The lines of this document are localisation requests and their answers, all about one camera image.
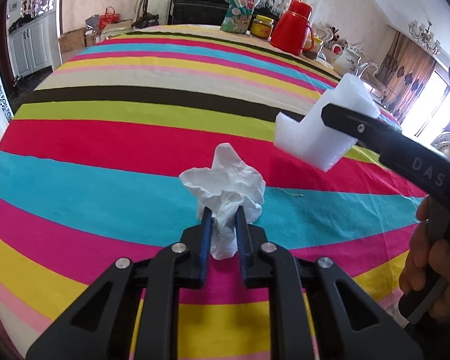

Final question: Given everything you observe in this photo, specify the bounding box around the red gift bag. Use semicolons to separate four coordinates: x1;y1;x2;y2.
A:
98;6;120;30

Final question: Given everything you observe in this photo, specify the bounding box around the white low entry cabinet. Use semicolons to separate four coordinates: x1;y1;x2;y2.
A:
8;10;62;79

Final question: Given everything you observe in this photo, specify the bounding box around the cream chair by wall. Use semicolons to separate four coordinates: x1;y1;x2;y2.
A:
97;0;148;41

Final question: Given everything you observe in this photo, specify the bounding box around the white tissue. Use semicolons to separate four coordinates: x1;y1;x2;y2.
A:
178;143;266;260

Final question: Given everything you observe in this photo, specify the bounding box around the small dark jar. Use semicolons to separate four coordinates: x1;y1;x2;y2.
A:
302;36;323;60

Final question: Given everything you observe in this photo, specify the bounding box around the white ceramic teapot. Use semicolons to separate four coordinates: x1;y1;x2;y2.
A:
332;44;371;78

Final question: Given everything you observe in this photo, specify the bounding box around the cardboard box on floor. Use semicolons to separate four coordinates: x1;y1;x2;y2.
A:
58;28;86;54

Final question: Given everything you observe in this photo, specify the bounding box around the red thermos jug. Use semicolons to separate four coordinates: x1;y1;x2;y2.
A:
270;0;313;56

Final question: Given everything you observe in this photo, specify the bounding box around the brown window curtain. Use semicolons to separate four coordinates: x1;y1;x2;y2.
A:
376;32;437;124

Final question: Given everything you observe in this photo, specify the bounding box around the person's right hand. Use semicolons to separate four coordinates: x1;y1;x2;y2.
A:
399;197;450;322

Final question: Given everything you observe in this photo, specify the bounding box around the yellow lid jar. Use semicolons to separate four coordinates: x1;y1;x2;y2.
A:
249;15;274;40

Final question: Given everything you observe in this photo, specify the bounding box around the wall chandelier lamp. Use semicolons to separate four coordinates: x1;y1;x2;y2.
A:
408;20;441;56

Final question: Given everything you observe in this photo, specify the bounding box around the teal snack bag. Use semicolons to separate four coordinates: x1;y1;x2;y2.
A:
220;0;262;34

